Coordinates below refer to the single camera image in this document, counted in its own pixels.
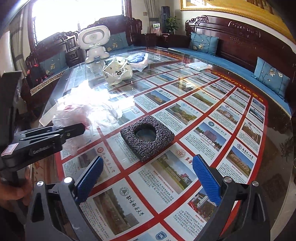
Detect black foam block with hole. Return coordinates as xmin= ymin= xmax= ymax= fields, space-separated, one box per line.
xmin=120 ymin=115 xmax=175 ymax=163

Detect long carved wooden sofa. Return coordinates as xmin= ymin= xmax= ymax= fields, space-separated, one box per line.
xmin=168 ymin=15 xmax=296 ymax=121

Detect carved wooden armchair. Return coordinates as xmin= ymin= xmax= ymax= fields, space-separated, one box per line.
xmin=22 ymin=31 xmax=79 ymax=112
xmin=92 ymin=17 xmax=148 ymax=61

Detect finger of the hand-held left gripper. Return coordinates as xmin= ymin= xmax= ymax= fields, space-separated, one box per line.
xmin=15 ymin=126 xmax=65 ymax=138
xmin=20 ymin=123 xmax=85 ymax=155

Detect dark wooden corner table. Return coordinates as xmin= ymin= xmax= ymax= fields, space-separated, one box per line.
xmin=144 ymin=33 xmax=192 ymax=48

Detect blue sofa seat pad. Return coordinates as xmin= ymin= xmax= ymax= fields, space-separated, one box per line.
xmin=168 ymin=47 xmax=292 ymax=114

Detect beige curtain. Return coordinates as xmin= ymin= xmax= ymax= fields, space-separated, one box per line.
xmin=143 ymin=0 xmax=160 ymax=33
xmin=9 ymin=14 xmax=30 ymax=72

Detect clear plastic bag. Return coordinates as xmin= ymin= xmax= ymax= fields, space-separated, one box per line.
xmin=39 ymin=81 xmax=123 ymax=158

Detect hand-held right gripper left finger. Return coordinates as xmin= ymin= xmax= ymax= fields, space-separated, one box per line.
xmin=24 ymin=155 xmax=105 ymax=241

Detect white bag with blue contents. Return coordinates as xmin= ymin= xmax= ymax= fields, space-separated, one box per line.
xmin=126 ymin=52 xmax=149 ymax=72

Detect bright window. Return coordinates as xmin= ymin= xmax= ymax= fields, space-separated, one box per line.
xmin=31 ymin=0 xmax=126 ymax=43

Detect green potted plant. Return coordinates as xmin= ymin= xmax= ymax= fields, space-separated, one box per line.
xmin=165 ymin=16 xmax=181 ymax=34

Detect person's dark clothing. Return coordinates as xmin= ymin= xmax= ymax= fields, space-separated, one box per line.
xmin=0 ymin=206 xmax=25 ymax=241

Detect small blue floral cushion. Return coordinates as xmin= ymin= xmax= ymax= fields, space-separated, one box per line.
xmin=189 ymin=32 xmax=220 ymax=56

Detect person's left hand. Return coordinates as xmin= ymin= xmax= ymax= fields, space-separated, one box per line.
xmin=0 ymin=170 xmax=33 ymax=209

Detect dark teal floral cushion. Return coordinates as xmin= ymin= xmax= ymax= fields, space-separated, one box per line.
xmin=39 ymin=50 xmax=69 ymax=77
xmin=107 ymin=32 xmax=129 ymax=52

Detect white printed plastic bag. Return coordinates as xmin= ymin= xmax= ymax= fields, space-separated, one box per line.
xmin=102 ymin=56 xmax=133 ymax=86

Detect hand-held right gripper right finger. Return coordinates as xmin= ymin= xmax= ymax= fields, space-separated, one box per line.
xmin=192 ymin=154 xmax=271 ymax=241

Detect flat white packet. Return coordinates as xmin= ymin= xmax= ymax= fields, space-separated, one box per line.
xmin=186 ymin=61 xmax=213 ymax=71

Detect blue patterned seat pad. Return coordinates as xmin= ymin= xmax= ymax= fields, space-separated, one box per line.
xmin=29 ymin=70 xmax=70 ymax=96

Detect white robot toy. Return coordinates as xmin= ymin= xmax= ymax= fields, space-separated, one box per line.
xmin=77 ymin=24 xmax=111 ymax=64

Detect large blue floral cushion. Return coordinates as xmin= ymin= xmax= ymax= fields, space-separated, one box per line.
xmin=252 ymin=57 xmax=290 ymax=100

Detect dark bag with red trim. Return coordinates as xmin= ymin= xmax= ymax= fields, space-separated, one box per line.
xmin=26 ymin=65 xmax=48 ymax=87

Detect black tower appliance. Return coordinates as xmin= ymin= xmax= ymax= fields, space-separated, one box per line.
xmin=161 ymin=6 xmax=170 ymax=33

